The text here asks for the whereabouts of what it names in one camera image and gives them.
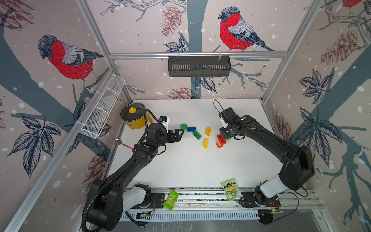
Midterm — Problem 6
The red long lego brick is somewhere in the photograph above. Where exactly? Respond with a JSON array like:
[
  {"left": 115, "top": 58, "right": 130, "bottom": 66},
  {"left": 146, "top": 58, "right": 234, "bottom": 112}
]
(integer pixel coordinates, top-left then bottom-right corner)
[{"left": 217, "top": 134, "right": 226, "bottom": 145}]

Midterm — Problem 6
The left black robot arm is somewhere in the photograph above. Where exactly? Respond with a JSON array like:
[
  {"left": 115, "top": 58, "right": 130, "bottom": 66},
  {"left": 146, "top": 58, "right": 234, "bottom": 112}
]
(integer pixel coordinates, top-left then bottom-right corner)
[{"left": 81, "top": 123, "right": 185, "bottom": 232}]

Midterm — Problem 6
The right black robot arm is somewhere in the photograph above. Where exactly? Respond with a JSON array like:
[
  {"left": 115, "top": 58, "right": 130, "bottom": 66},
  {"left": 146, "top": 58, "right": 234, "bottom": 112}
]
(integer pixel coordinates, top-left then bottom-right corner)
[{"left": 219, "top": 108, "right": 315, "bottom": 208}]

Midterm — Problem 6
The blue lego brick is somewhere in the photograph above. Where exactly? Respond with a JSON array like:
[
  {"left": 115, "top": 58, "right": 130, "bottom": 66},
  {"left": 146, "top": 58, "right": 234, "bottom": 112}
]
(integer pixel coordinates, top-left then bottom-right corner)
[{"left": 187, "top": 127, "right": 196, "bottom": 132}]

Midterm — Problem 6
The yellow curved lego upper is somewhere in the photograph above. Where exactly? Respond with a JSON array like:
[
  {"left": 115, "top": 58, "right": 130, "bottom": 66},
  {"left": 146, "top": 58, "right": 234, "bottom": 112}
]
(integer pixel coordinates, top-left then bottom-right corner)
[{"left": 205, "top": 127, "right": 212, "bottom": 137}]

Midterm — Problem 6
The yellow curved lego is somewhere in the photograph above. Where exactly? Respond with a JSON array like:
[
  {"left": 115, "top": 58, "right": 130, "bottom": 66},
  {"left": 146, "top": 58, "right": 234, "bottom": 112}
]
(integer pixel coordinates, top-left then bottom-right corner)
[
  {"left": 205, "top": 127, "right": 212, "bottom": 137},
  {"left": 203, "top": 139, "right": 208, "bottom": 149}
]

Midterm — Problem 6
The yellow curved lego lower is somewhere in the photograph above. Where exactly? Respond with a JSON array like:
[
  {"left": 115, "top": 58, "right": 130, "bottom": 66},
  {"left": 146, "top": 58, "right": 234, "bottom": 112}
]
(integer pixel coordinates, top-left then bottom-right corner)
[{"left": 203, "top": 139, "right": 208, "bottom": 149}]

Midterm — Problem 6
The yellow pot with black lid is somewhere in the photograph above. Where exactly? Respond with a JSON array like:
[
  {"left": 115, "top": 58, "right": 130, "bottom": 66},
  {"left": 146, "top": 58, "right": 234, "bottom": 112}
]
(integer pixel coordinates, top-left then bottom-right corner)
[{"left": 120, "top": 102, "right": 153, "bottom": 130}]

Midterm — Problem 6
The large green snack bag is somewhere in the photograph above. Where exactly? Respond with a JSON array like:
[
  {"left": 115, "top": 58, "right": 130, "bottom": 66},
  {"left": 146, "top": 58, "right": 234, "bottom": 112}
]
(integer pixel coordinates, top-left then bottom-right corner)
[{"left": 220, "top": 178, "right": 241, "bottom": 202}]

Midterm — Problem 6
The small green snack packet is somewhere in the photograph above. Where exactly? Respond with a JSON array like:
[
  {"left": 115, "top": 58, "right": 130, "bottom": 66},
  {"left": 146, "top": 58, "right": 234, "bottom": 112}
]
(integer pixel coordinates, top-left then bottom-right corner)
[{"left": 163, "top": 189, "right": 180, "bottom": 211}]

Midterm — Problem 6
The white wire mesh basket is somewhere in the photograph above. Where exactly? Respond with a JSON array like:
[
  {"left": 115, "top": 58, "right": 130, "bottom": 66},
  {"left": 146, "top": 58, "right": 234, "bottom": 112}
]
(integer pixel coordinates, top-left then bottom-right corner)
[{"left": 80, "top": 73, "right": 125, "bottom": 139}]

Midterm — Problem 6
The black hanging wire basket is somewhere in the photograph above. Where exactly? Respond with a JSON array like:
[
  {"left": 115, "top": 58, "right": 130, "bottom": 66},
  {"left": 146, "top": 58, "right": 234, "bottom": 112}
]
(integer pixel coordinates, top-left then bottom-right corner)
[{"left": 168, "top": 56, "right": 231, "bottom": 77}]

